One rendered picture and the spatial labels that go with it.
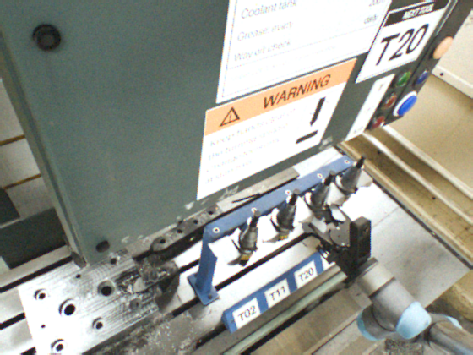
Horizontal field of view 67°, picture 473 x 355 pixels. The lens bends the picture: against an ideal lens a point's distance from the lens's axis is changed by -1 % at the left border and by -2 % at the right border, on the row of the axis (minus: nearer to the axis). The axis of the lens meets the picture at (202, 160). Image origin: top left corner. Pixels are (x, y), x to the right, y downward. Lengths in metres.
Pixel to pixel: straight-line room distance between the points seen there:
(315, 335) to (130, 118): 1.15
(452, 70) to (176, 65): 1.13
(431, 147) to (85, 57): 1.30
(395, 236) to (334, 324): 0.41
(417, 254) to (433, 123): 0.48
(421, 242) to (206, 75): 1.37
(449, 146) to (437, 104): 0.14
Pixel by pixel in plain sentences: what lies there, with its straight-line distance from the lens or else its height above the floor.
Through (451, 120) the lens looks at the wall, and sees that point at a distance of 1.34.
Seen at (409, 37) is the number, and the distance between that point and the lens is 0.40.
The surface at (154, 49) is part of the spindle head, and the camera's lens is 0.20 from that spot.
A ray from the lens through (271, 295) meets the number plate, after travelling 1.09.
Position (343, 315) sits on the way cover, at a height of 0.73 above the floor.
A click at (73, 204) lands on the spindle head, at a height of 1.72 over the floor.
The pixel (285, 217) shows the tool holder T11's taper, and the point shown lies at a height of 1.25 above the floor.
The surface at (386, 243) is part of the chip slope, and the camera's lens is 1.51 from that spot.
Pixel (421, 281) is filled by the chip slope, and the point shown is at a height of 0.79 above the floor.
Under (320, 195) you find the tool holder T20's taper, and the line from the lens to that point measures 0.90.
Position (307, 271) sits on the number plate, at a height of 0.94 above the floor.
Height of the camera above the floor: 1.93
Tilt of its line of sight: 48 degrees down
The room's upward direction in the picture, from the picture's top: 7 degrees clockwise
